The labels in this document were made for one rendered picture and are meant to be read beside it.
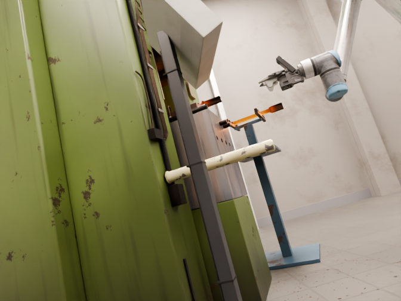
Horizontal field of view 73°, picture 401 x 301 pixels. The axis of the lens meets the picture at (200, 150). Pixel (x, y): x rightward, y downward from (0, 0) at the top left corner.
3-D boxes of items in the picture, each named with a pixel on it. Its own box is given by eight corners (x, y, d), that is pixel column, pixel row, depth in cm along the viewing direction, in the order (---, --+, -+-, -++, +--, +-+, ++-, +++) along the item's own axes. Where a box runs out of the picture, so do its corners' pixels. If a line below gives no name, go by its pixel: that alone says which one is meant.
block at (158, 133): (163, 139, 114) (160, 129, 115) (156, 137, 109) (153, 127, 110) (156, 141, 115) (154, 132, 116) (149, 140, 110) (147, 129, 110)
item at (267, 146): (276, 151, 102) (272, 138, 103) (275, 150, 97) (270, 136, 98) (172, 183, 114) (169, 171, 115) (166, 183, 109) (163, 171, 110)
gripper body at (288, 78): (280, 86, 134) (305, 77, 130) (274, 71, 135) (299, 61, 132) (281, 91, 141) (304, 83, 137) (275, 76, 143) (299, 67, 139)
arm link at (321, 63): (344, 63, 124) (336, 44, 126) (315, 73, 128) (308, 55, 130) (341, 71, 133) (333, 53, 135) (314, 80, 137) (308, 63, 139)
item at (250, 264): (272, 278, 150) (247, 194, 159) (264, 309, 115) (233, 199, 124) (181, 293, 166) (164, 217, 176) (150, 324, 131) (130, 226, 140)
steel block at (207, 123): (247, 194, 159) (227, 123, 168) (233, 198, 124) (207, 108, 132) (164, 217, 176) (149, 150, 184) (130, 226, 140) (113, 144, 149)
